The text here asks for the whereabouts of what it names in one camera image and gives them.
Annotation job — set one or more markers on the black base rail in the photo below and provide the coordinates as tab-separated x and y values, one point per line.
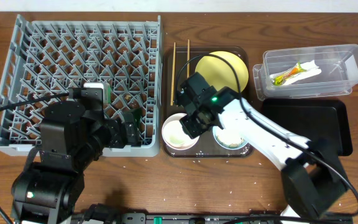
143	218

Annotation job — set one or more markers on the white pink bowl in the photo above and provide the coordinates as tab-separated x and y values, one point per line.
174	135

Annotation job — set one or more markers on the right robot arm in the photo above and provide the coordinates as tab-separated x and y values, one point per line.
312	175

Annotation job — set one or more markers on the black rectangular tray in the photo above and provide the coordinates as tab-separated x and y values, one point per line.
313	119

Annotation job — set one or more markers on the grey plastic dishwasher rack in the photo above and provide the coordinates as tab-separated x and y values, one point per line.
46	58

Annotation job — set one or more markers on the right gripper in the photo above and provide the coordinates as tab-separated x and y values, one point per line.
187	125

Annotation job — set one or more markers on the light blue bowl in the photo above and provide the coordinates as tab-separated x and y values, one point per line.
228	139

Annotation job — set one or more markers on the clear plastic bin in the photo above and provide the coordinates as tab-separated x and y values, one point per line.
338	64

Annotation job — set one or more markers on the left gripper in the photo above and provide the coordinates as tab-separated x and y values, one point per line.
129	133

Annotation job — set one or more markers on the white napkin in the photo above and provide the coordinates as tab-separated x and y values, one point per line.
311	70

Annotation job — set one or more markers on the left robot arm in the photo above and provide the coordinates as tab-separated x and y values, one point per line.
74	134

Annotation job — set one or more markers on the green orange snack wrapper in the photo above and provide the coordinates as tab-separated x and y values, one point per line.
281	78

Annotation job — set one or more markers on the dark brown serving tray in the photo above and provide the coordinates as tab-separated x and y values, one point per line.
206	145

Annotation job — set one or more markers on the yellow round plate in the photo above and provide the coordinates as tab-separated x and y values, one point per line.
219	74

